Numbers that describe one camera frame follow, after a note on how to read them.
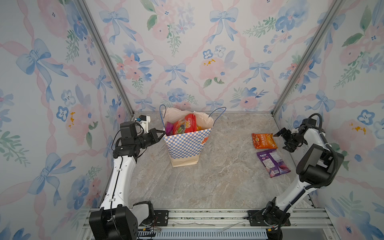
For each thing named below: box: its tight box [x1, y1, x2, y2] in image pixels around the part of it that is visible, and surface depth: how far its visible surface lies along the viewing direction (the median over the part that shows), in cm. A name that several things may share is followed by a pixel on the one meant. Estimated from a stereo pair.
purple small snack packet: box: [256, 149, 291, 178], surface depth 93 cm
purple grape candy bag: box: [165, 121, 174, 136], surface depth 91 cm
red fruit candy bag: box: [173, 113, 197, 135], surface depth 83 cm
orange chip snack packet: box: [251, 133, 278, 149], surface depth 102 cm
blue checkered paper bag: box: [160, 104, 227, 168], surface depth 84 cm
